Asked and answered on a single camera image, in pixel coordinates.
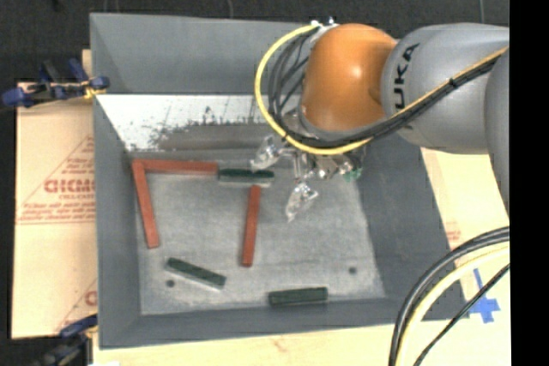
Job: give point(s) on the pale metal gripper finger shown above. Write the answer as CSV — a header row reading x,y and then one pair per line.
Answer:
x,y
300,199
267,154

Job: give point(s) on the dark green flat block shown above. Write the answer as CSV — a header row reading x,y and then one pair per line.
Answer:
x,y
195,272
298,296
244,175

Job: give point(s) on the red-brown flat block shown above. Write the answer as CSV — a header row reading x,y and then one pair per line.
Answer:
x,y
145,205
180,166
251,227

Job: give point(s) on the grey metal bin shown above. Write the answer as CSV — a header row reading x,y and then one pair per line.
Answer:
x,y
180,55

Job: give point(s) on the brown cardboard board, red print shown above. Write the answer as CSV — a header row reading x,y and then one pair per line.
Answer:
x,y
51,235

